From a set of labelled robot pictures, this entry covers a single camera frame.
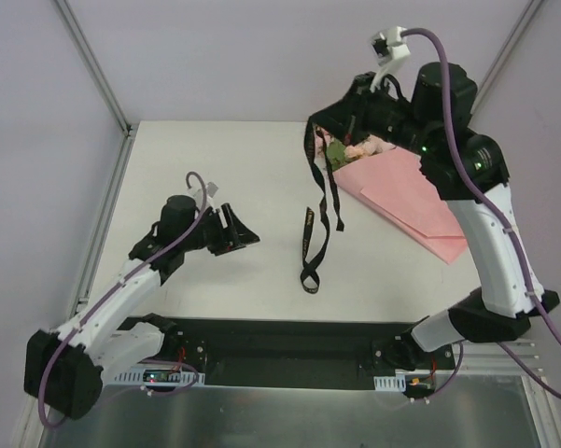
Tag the pale pink fake flower stem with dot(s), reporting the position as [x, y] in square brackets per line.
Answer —
[374, 145]

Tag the black ribbon gold lettering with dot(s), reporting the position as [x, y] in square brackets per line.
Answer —
[325, 181]

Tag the right aluminium frame post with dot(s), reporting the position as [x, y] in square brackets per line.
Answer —
[497, 29]

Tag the pink wrapping paper sheet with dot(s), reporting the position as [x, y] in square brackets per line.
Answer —
[392, 185]

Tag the left white cable duct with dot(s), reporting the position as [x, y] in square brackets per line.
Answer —
[157, 378]

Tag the right white cable duct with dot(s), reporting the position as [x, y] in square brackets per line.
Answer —
[396, 383]

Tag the pink fake flower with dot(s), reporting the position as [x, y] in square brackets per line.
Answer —
[329, 152]

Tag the left aluminium frame post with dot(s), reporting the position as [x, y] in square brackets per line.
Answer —
[89, 59]

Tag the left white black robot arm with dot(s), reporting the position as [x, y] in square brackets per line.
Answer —
[68, 367]

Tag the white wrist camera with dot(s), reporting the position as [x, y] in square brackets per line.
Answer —
[210, 189]
[391, 51]

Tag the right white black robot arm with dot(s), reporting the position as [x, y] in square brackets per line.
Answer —
[470, 175]

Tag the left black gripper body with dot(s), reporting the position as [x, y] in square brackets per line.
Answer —
[221, 231]

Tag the aluminium frame post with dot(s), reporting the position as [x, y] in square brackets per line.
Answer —
[497, 29]
[89, 59]

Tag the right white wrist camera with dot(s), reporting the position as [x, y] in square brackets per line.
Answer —
[391, 51]

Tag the peach fake flower stem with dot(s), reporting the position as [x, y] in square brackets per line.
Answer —
[354, 152]

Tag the front aluminium rail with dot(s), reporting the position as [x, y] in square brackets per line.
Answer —
[489, 359]

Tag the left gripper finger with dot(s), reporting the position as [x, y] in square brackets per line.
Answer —
[235, 229]
[230, 246]

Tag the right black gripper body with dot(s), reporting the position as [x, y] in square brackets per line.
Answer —
[350, 103]

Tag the white cable duct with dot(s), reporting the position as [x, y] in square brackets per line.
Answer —
[157, 378]
[396, 383]

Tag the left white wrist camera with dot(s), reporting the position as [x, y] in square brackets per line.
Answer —
[210, 189]

